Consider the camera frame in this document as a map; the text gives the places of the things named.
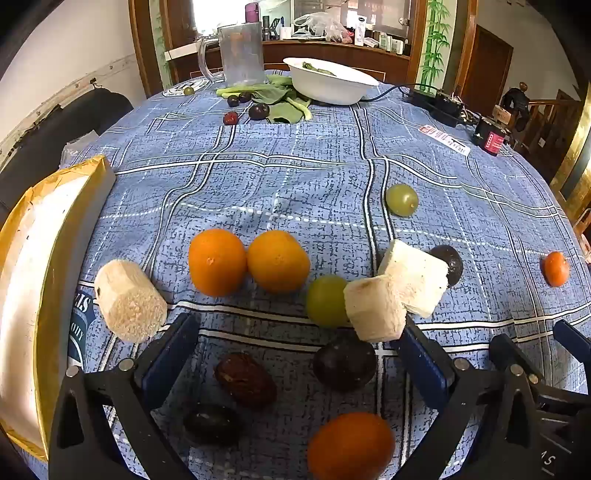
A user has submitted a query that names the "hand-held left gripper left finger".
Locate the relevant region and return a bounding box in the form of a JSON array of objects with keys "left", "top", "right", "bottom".
[{"left": 48, "top": 311, "right": 201, "bottom": 480}]

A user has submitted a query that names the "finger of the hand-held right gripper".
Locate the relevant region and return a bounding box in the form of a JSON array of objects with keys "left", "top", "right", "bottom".
[
  {"left": 489, "top": 333, "right": 548, "bottom": 386},
  {"left": 551, "top": 318, "right": 591, "bottom": 365}
]

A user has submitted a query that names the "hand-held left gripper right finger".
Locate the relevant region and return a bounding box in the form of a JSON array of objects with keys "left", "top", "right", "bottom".
[{"left": 397, "top": 320, "right": 543, "bottom": 480}]

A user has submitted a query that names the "small orange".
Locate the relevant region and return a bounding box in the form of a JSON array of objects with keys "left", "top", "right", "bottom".
[{"left": 541, "top": 250, "right": 571, "bottom": 288}]

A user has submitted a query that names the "yellow cardboard box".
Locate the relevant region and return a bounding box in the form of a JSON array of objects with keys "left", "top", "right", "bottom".
[{"left": 0, "top": 154, "right": 117, "bottom": 462}]

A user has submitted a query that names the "dark plum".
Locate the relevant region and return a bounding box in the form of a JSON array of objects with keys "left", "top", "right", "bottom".
[
  {"left": 183, "top": 404, "right": 242, "bottom": 448},
  {"left": 312, "top": 339, "right": 378, "bottom": 393},
  {"left": 428, "top": 244, "right": 464, "bottom": 289}
]

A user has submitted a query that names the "blue printed tablecloth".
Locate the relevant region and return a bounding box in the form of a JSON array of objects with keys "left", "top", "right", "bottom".
[{"left": 48, "top": 69, "right": 587, "bottom": 480}]

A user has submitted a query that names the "black and red device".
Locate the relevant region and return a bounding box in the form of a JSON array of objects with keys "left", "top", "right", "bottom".
[{"left": 473, "top": 115, "right": 509, "bottom": 158}]

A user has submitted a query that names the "white and red card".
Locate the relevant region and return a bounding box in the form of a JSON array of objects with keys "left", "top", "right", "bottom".
[{"left": 418, "top": 124, "right": 472, "bottom": 157}]

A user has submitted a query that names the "wooden stair railing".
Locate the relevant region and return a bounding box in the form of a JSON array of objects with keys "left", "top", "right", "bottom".
[{"left": 508, "top": 83, "right": 591, "bottom": 181}]

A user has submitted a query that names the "white plastic bag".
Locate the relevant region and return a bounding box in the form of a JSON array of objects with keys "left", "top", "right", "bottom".
[{"left": 62, "top": 138, "right": 93, "bottom": 164}]

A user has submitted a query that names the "black power strip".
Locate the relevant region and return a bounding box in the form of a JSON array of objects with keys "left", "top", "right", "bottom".
[{"left": 409, "top": 88, "right": 467, "bottom": 127}]

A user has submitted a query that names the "black chair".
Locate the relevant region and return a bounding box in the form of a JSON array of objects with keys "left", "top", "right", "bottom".
[{"left": 0, "top": 88, "right": 134, "bottom": 213}]

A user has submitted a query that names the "green leafy vegetable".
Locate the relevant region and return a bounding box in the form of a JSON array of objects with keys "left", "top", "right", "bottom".
[{"left": 216, "top": 74, "right": 312, "bottom": 124}]

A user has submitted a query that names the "wooden door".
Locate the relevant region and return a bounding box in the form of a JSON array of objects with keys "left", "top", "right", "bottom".
[{"left": 462, "top": 25, "right": 514, "bottom": 116}]

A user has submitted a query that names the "white bowl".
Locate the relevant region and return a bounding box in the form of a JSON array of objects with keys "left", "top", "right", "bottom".
[{"left": 283, "top": 56, "right": 380, "bottom": 106}]

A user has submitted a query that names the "white flat box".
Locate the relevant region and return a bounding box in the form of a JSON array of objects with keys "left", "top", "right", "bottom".
[{"left": 164, "top": 44, "right": 204, "bottom": 61}]

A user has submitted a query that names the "clear glass mug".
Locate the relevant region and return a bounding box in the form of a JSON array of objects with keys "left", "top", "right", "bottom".
[{"left": 198, "top": 21, "right": 266, "bottom": 86}]

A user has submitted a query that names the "wooden counter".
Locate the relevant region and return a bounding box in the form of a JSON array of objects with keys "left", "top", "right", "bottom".
[{"left": 161, "top": 37, "right": 416, "bottom": 93}]

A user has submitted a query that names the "clear plastic bag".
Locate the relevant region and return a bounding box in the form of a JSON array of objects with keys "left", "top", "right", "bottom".
[{"left": 293, "top": 11, "right": 352, "bottom": 44}]

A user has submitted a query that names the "black power cable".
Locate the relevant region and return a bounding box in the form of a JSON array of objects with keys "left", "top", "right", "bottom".
[{"left": 360, "top": 83, "right": 444, "bottom": 102}]

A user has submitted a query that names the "bamboo wall decal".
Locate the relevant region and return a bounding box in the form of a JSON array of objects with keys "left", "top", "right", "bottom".
[{"left": 418, "top": 0, "right": 451, "bottom": 84}]

